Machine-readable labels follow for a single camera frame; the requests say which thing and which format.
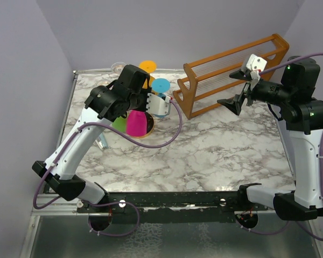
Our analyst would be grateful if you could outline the orange plastic goblet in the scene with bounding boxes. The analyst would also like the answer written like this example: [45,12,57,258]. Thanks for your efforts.
[139,60,157,89]

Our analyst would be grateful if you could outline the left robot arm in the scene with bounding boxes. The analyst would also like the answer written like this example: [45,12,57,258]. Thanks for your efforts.
[32,64,181,212]

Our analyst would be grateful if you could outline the black base frame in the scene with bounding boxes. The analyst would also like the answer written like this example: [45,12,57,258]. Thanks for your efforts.
[77,191,268,224]

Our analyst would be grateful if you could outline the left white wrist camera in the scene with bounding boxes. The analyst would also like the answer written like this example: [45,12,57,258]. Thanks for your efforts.
[146,93,172,117]

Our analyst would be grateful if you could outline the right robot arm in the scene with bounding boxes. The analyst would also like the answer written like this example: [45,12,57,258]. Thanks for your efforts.
[223,55,323,221]

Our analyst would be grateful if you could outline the teal plastic goblet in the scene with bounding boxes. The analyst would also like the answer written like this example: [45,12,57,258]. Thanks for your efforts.
[151,78,171,118]

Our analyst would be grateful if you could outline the pink plastic goblet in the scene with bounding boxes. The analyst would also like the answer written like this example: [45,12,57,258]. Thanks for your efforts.
[126,110,148,137]

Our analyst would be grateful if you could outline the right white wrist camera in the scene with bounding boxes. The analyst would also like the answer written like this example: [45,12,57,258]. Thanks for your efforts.
[241,54,268,81]

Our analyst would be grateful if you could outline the clear wine glass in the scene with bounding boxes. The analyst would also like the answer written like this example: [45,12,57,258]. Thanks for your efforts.
[95,79,110,88]
[111,62,126,74]

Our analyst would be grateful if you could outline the wooden rack with clear rods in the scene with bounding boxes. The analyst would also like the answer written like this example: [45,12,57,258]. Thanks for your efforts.
[173,34,290,119]

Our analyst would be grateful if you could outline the light blue stapler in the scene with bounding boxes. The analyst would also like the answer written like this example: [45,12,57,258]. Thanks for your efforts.
[95,133,108,150]

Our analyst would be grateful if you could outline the gold wire wine glass rack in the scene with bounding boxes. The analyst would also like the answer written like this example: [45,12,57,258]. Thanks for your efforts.
[133,112,154,138]

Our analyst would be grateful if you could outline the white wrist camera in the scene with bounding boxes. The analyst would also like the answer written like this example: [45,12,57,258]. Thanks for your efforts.
[146,93,172,117]
[241,54,268,81]

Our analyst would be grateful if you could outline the green plastic goblet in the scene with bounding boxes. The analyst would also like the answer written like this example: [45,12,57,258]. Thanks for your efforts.
[111,116,127,133]

